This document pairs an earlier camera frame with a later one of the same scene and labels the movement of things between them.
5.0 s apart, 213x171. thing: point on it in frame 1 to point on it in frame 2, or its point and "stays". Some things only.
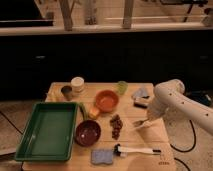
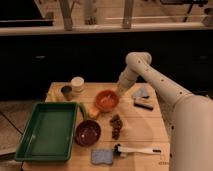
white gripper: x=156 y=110 to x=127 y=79
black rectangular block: x=136 y=104 stays
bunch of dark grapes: x=116 y=124 stays
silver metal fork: x=139 y=123 to x=107 y=99
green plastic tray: x=49 y=131 stays
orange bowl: x=107 y=101 stays
